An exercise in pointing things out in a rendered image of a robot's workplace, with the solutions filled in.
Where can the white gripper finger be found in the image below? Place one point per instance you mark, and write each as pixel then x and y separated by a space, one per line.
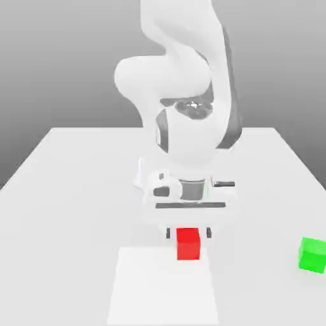
pixel 168 233
pixel 208 232

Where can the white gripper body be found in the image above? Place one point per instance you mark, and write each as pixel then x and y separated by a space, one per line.
pixel 189 212

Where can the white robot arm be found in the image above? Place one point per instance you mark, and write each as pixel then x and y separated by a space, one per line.
pixel 178 76

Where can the small red cube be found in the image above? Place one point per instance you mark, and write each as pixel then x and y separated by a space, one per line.
pixel 188 244

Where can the small green cube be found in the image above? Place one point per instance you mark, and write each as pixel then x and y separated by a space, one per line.
pixel 312 254

